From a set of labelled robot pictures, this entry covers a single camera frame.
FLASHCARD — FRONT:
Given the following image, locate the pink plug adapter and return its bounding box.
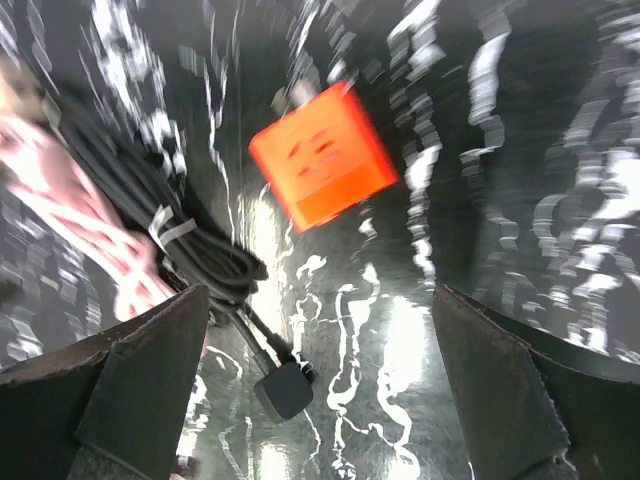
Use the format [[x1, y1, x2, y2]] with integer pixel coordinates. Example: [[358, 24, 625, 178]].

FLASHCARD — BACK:
[[249, 82, 399, 233]]

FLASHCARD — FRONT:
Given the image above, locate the pink coiled power cable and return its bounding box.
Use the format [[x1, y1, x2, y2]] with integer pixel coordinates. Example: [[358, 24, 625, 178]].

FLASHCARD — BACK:
[[0, 112, 179, 321]]

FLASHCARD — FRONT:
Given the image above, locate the black power strip cable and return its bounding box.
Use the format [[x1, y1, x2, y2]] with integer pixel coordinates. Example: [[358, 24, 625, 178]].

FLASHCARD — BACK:
[[54, 94, 317, 424]]

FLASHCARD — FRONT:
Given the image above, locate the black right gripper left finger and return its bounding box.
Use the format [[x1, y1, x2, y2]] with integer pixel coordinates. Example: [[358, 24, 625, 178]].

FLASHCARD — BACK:
[[1, 286, 208, 479]]

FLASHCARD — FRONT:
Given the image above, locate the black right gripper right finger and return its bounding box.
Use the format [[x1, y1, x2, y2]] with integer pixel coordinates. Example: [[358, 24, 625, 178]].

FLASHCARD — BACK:
[[432, 285, 639, 479]]

